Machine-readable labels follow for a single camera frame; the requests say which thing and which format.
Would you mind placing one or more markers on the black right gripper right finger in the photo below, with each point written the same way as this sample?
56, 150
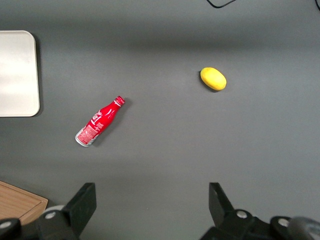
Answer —
221, 203

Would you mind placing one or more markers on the yellow lemon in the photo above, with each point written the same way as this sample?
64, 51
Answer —
213, 78

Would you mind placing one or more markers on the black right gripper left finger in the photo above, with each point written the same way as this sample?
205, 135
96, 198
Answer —
81, 203

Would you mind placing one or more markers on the wooden cutting board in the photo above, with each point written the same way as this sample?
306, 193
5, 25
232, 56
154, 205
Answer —
17, 203

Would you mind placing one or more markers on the red cola bottle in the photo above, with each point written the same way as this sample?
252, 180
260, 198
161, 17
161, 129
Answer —
98, 121

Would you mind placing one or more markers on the white plastic tray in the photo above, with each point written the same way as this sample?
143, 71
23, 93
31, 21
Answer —
17, 73

